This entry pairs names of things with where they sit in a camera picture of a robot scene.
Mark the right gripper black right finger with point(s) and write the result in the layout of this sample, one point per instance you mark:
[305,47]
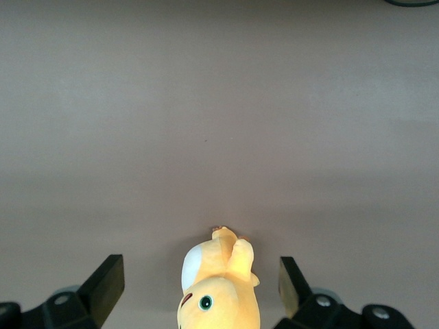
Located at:
[308,308]

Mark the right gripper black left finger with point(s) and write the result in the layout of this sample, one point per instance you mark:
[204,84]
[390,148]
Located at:
[96,294]

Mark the yellow plush toy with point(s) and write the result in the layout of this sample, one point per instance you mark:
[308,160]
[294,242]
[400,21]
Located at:
[223,298]

